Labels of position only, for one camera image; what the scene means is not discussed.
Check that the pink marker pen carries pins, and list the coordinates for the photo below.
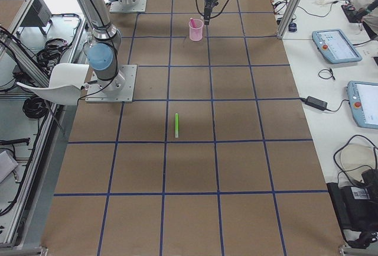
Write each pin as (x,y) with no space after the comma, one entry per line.
(192,22)

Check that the black power adapter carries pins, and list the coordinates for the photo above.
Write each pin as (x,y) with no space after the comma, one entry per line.
(314,102)

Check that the green marker pen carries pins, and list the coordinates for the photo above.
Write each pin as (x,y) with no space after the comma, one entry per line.
(177,125)

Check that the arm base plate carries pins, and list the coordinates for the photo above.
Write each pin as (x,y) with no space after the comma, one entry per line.
(120,90)
(117,8)

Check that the far blue teach pendant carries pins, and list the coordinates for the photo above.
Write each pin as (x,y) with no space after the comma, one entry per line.
(335,47)

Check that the aluminium frame post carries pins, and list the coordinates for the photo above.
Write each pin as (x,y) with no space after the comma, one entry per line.
(287,18)

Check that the near blue teach pendant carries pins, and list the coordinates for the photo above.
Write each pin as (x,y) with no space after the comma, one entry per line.
(363,103)

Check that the pink mesh cup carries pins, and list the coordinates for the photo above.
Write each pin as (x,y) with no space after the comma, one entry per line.
(196,34)

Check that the blue teach pendant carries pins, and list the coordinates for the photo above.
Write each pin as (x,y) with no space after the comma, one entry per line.
(363,103)
(335,47)

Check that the black box device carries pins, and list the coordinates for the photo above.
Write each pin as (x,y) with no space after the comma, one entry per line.
(356,210)

